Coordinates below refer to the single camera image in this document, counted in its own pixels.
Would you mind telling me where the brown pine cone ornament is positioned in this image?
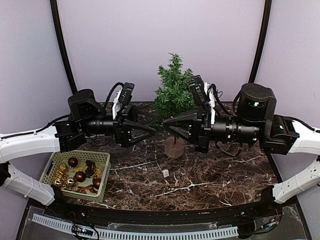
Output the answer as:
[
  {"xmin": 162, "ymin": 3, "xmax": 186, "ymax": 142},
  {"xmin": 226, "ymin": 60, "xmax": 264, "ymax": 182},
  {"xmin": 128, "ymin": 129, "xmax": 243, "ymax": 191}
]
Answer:
[{"xmin": 84, "ymin": 160, "xmax": 97, "ymax": 178}]

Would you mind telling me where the black front table rail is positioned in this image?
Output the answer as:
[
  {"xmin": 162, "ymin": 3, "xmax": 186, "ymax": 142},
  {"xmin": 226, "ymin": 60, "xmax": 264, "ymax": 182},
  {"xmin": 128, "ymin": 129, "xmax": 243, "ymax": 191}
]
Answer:
[{"xmin": 45, "ymin": 202, "xmax": 283, "ymax": 226}]

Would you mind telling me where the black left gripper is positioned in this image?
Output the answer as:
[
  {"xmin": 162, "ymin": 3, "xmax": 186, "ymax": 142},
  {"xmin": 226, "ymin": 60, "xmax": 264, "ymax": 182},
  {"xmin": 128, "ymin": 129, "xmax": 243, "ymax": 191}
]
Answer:
[{"xmin": 80, "ymin": 104, "xmax": 158, "ymax": 148}]

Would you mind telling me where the green plastic basket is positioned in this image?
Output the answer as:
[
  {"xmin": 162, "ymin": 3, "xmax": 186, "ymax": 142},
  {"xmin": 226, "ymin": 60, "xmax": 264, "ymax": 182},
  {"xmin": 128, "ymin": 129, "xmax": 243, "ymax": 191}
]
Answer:
[{"xmin": 39, "ymin": 150, "xmax": 111, "ymax": 203}]

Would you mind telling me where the white cable duct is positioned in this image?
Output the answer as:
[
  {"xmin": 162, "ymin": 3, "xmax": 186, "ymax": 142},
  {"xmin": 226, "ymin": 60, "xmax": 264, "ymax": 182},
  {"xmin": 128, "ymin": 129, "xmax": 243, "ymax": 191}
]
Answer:
[{"xmin": 31, "ymin": 213, "xmax": 239, "ymax": 240}]

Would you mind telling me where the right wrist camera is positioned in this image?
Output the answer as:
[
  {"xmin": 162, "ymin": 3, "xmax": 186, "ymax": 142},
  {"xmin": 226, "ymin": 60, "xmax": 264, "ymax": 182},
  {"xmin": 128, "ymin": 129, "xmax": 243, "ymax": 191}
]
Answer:
[{"xmin": 188, "ymin": 75, "xmax": 215, "ymax": 109}]

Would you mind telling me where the left black frame post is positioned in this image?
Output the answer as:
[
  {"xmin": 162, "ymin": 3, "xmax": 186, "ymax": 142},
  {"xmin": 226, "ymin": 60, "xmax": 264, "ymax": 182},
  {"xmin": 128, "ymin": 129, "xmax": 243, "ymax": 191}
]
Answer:
[{"xmin": 49, "ymin": 0, "xmax": 78, "ymax": 94}]

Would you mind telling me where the black frame post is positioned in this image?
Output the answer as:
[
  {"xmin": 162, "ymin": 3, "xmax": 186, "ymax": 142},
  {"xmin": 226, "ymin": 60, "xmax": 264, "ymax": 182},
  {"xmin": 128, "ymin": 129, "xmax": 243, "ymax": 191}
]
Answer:
[
  {"xmin": 248, "ymin": 0, "xmax": 272, "ymax": 83},
  {"xmin": 49, "ymin": 0, "xmax": 78, "ymax": 94}
]

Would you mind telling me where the small green christmas tree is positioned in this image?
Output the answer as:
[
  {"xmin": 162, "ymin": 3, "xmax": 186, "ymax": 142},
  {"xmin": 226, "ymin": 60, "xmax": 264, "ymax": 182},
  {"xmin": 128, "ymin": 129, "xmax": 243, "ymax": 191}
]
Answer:
[{"xmin": 152, "ymin": 52, "xmax": 198, "ymax": 159}]

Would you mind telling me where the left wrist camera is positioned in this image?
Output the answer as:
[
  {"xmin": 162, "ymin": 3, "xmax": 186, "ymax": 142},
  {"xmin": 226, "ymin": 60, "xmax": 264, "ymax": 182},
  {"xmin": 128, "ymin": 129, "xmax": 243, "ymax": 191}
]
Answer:
[{"xmin": 112, "ymin": 82, "xmax": 135, "ymax": 120}]

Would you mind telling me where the small white tag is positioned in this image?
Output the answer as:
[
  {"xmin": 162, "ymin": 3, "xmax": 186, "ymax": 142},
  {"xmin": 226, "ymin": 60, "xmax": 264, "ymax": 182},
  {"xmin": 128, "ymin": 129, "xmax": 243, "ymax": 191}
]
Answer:
[{"xmin": 162, "ymin": 169, "xmax": 170, "ymax": 178}]

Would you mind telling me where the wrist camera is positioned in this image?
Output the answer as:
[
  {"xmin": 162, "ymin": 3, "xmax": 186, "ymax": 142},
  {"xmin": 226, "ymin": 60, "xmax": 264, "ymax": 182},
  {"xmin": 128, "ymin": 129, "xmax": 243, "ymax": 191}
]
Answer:
[
  {"xmin": 188, "ymin": 75, "xmax": 215, "ymax": 109},
  {"xmin": 112, "ymin": 82, "xmax": 135, "ymax": 120}
]

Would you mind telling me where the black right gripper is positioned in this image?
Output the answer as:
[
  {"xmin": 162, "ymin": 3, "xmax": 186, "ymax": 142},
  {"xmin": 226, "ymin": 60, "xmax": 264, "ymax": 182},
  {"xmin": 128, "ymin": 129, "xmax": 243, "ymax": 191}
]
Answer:
[{"xmin": 162, "ymin": 104, "xmax": 261, "ymax": 153}]

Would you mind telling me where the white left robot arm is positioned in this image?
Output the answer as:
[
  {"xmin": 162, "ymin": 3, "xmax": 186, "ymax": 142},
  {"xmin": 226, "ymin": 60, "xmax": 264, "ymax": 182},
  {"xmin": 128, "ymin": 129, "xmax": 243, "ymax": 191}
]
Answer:
[{"xmin": 0, "ymin": 84, "xmax": 156, "ymax": 218}]

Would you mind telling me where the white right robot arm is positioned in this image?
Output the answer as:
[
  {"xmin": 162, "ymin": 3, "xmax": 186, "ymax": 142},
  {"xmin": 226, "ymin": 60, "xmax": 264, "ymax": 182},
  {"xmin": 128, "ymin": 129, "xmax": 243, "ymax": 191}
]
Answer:
[{"xmin": 163, "ymin": 82, "xmax": 320, "ymax": 155}]

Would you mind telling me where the right black frame post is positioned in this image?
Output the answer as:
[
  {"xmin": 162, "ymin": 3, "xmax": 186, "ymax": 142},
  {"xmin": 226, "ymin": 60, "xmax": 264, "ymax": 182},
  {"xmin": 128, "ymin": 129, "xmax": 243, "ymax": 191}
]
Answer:
[{"xmin": 248, "ymin": 0, "xmax": 272, "ymax": 83}]

